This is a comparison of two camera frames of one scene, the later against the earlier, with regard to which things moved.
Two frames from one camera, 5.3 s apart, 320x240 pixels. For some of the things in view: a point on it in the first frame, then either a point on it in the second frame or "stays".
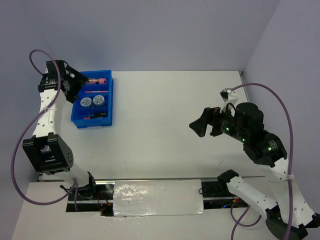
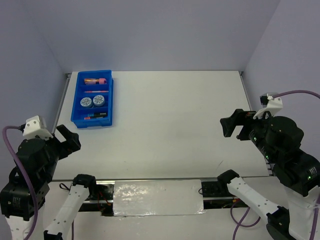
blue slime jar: [86, 102] stays
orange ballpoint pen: [96, 91] stays
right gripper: [210, 115] → [239, 115]
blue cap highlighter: [97, 114] stays
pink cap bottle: [102, 81] stays
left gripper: [79, 81] → [72, 141]
